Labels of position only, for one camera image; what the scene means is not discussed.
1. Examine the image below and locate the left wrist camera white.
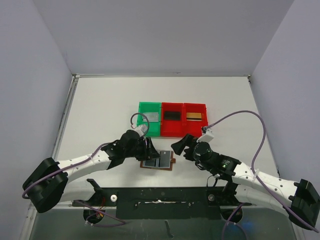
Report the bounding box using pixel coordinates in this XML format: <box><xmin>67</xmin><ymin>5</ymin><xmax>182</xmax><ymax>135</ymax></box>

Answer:
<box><xmin>131</xmin><ymin>124</ymin><xmax>148</xmax><ymax>137</ymax></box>

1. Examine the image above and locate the black card in bin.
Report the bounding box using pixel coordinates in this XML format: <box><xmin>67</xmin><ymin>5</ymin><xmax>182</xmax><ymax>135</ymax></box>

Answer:
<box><xmin>163</xmin><ymin>111</ymin><xmax>181</xmax><ymax>121</ymax></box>

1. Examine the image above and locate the green plastic bin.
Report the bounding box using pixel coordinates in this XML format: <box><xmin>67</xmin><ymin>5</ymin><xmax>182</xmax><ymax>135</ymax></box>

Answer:
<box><xmin>138</xmin><ymin>102</ymin><xmax>162</xmax><ymax>137</ymax></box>

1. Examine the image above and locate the red middle bin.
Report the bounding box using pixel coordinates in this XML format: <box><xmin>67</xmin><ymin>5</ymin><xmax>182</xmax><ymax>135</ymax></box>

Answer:
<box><xmin>160</xmin><ymin>102</ymin><xmax>186</xmax><ymax>137</ymax></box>

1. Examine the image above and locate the silver card in bin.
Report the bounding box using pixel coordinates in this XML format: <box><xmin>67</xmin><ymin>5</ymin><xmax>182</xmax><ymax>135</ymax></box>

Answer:
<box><xmin>142</xmin><ymin>112</ymin><xmax>160</xmax><ymax>123</ymax></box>

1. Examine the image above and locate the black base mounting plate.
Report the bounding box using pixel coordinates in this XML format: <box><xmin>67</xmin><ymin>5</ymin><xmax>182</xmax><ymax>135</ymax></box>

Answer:
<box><xmin>84</xmin><ymin>179</ymin><xmax>240</xmax><ymax>220</ymax></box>

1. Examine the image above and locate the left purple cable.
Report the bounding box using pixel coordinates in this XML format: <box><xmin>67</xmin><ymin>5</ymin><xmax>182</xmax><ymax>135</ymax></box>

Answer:
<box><xmin>21</xmin><ymin>112</ymin><xmax>151</xmax><ymax>228</ymax></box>

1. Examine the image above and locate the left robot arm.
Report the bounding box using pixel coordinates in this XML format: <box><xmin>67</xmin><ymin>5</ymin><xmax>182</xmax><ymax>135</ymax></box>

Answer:
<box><xmin>22</xmin><ymin>130</ymin><xmax>160</xmax><ymax>213</ymax></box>

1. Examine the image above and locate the red bin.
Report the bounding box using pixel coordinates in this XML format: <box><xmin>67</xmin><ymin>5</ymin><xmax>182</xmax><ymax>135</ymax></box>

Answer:
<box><xmin>160</xmin><ymin>102</ymin><xmax>186</xmax><ymax>137</ymax></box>
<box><xmin>183</xmin><ymin>103</ymin><xmax>208</xmax><ymax>137</ymax></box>

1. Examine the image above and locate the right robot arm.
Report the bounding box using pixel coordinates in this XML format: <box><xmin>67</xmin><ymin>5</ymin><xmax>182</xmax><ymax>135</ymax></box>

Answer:
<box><xmin>171</xmin><ymin>134</ymin><xmax>320</xmax><ymax>231</ymax></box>

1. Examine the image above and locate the red right bin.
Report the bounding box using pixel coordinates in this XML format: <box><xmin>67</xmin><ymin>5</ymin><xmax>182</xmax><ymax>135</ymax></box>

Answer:
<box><xmin>183</xmin><ymin>103</ymin><xmax>208</xmax><ymax>137</ymax></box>

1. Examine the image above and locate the gold card in bin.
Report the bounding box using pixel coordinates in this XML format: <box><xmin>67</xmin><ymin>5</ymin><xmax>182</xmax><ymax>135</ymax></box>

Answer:
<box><xmin>186</xmin><ymin>112</ymin><xmax>202</xmax><ymax>122</ymax></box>

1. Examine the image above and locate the brown leather card holder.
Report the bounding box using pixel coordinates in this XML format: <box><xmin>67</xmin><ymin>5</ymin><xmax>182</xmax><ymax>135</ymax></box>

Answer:
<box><xmin>140</xmin><ymin>150</ymin><xmax>176</xmax><ymax>171</ymax></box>

